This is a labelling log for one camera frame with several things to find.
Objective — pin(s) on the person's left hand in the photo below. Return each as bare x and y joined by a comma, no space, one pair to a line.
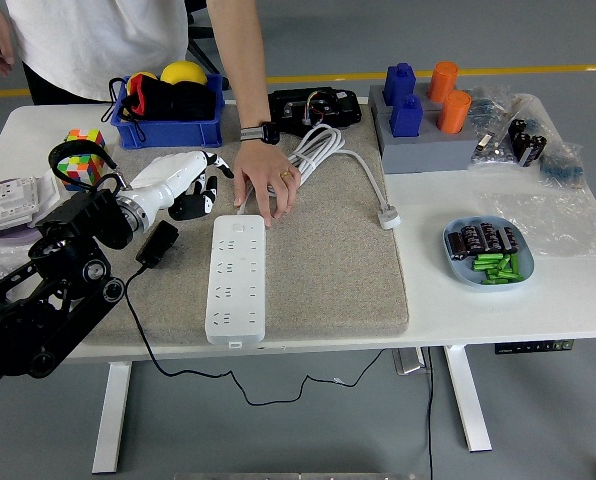
263,165

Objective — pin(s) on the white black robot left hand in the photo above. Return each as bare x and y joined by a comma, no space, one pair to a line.
173,172

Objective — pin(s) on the white power strip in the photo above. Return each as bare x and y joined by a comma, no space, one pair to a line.
238,280

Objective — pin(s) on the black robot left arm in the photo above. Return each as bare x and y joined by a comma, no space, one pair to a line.
68,235

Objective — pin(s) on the person's left forearm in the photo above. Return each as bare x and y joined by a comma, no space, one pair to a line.
243,65

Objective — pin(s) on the black wristwatch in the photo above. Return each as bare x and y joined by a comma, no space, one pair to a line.
268,132

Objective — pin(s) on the blue plastic bin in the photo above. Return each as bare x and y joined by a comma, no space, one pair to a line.
168,134

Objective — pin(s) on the colourful puzzle cube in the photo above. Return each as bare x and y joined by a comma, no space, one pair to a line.
83,167

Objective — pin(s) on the black open electronic device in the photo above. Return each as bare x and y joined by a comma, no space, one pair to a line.
338,107

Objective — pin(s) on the small yellow ball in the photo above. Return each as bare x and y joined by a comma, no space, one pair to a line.
145,77

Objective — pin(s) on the large yellow ball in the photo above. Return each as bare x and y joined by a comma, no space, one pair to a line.
183,72

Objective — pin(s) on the person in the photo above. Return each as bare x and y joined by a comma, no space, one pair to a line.
103,40

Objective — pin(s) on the white cover plate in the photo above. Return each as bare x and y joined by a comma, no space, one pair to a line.
48,192

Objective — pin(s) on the grey-brown mat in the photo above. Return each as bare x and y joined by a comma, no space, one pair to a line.
328,275

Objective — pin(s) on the blue plastic block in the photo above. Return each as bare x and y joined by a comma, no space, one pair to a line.
406,117
399,82

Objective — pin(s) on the grey holder block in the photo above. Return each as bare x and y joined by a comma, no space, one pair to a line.
423,94
428,155

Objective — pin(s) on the orange plastic cylinder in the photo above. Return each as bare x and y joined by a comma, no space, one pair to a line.
454,112
443,82

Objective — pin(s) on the black capacitor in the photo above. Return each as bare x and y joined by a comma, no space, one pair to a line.
472,237
489,236
458,246
508,240

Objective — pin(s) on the light blue dish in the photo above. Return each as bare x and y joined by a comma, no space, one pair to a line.
458,272

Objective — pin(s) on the silver metal clip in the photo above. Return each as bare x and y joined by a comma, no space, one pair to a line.
485,142

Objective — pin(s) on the clear bag of blue resistors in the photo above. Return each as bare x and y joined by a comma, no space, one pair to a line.
488,107

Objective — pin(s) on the clear bag of silver parts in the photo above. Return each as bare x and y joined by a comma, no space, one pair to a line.
498,155

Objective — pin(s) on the silver box under table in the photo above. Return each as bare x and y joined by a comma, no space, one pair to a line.
408,362

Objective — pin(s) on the white table leg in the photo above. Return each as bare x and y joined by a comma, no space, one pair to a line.
470,400
110,420

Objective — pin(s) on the clear bag of black capacitors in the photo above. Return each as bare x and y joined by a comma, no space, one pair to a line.
525,142

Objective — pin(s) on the empty clear plastic bag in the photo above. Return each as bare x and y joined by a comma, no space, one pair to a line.
553,220

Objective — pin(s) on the clear bag of blue components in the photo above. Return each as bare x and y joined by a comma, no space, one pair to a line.
563,167

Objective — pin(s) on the black table control panel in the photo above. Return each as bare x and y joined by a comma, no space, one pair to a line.
528,348

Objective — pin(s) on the white wall socket panel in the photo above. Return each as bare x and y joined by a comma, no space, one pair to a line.
8,200

